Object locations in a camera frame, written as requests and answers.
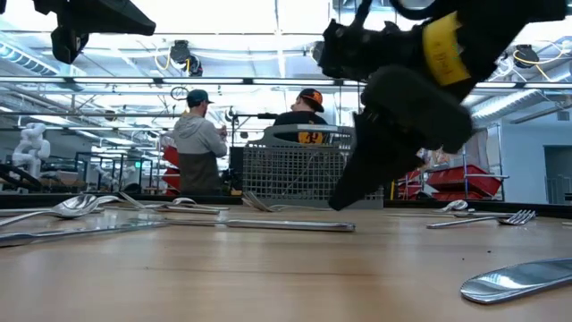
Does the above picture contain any red storage bin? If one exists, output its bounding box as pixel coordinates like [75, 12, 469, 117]
[160, 143, 182, 196]
[396, 168, 425, 201]
[426, 164, 503, 198]

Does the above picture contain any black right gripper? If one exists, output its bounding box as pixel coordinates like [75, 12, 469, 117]
[319, 20, 475, 211]

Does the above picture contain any person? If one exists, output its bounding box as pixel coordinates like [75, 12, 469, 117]
[172, 88, 229, 196]
[273, 87, 331, 145]

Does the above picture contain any grey mesh cutlery basket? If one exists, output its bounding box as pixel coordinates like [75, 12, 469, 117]
[242, 123, 385, 210]

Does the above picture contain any yellow cable label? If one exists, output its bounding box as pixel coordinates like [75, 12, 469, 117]
[421, 11, 474, 88]

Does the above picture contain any silver fork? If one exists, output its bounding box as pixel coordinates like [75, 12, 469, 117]
[240, 191, 334, 214]
[116, 191, 230, 211]
[425, 208, 537, 231]

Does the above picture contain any metal shelf rack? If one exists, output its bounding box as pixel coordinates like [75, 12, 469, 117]
[459, 121, 510, 202]

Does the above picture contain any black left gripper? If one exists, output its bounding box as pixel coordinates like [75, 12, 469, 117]
[33, 0, 156, 65]

